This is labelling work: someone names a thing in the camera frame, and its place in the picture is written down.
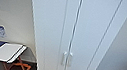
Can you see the white wardrobe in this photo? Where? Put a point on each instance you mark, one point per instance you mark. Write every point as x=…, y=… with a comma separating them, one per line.
x=106, y=45

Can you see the orange folding stand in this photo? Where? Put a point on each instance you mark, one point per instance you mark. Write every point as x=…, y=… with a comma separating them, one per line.
x=20, y=68

